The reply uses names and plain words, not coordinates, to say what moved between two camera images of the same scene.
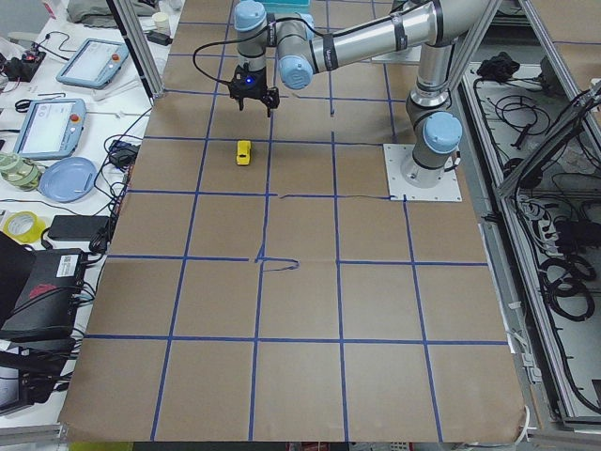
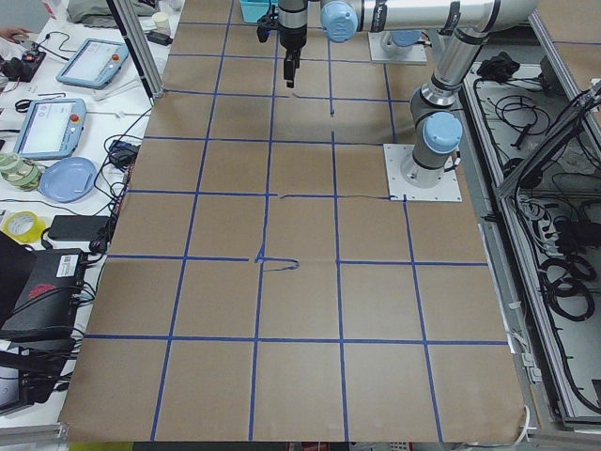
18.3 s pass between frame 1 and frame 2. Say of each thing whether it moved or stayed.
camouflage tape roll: stayed
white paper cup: stayed
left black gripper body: moved
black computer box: stayed
